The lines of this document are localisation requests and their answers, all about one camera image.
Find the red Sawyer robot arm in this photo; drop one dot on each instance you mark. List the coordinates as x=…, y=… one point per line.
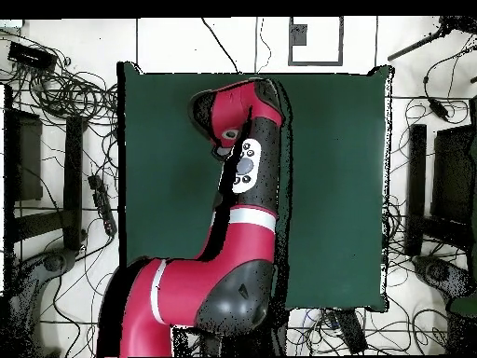
x=246, y=246

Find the black flat power strip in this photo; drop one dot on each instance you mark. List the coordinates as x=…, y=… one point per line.
x=352, y=330

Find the dark green table cloth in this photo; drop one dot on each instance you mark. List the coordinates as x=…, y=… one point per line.
x=335, y=167

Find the grey stand base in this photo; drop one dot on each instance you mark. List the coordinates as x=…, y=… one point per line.
x=52, y=263
x=436, y=272

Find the black power adapter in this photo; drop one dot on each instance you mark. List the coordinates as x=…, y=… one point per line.
x=439, y=109

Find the black tripod leg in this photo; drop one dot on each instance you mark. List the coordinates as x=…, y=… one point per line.
x=417, y=45

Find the black electronics box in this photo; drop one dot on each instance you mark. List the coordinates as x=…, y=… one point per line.
x=31, y=56

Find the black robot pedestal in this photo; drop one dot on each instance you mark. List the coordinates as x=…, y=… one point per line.
x=214, y=345

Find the grey square floor frame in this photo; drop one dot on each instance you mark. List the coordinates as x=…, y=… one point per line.
x=290, y=44

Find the black stand frame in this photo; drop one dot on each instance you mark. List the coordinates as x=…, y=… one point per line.
x=72, y=179
x=416, y=186

